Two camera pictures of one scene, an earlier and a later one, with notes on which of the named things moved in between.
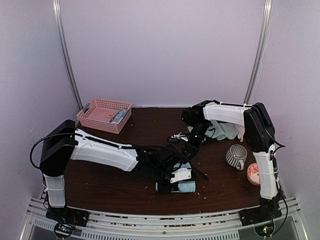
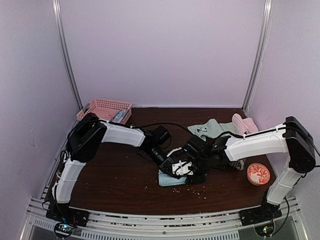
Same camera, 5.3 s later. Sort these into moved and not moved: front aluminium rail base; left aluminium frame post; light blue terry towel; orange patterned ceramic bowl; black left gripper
Moved: light blue terry towel; black left gripper
Not moved: front aluminium rail base; orange patterned ceramic bowl; left aluminium frame post
